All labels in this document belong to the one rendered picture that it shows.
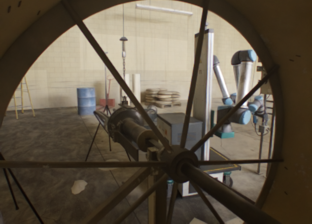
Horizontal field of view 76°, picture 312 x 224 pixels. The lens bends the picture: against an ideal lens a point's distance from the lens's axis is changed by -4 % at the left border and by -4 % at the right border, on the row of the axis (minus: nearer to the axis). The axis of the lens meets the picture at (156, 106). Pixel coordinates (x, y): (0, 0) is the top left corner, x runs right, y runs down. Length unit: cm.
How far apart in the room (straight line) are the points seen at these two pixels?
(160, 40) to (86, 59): 358
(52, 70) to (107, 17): 314
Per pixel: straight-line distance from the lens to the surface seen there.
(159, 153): 104
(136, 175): 107
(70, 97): 921
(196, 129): 216
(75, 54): 921
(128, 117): 161
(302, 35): 116
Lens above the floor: 132
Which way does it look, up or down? 9 degrees down
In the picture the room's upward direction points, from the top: straight up
